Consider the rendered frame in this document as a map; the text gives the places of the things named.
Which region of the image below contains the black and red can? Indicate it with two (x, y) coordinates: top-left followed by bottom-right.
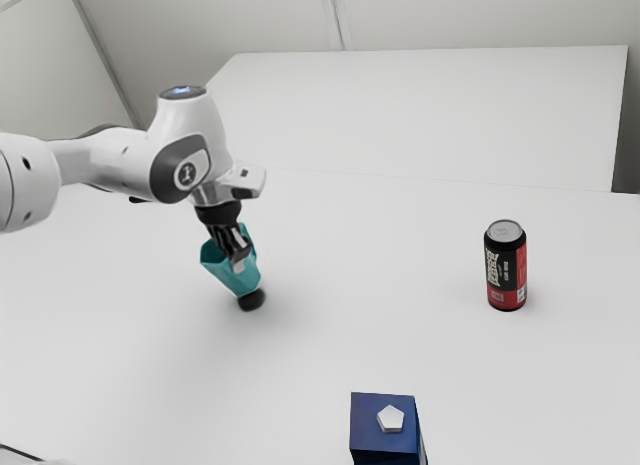
(482, 218), (529, 313)

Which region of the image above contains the blue carton with white cap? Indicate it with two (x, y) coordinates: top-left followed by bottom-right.
(348, 390), (430, 465)

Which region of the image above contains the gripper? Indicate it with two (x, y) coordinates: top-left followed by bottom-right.
(193, 200), (253, 276)

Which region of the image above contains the teal faceted mug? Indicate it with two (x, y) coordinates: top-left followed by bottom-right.
(199, 222), (264, 300)

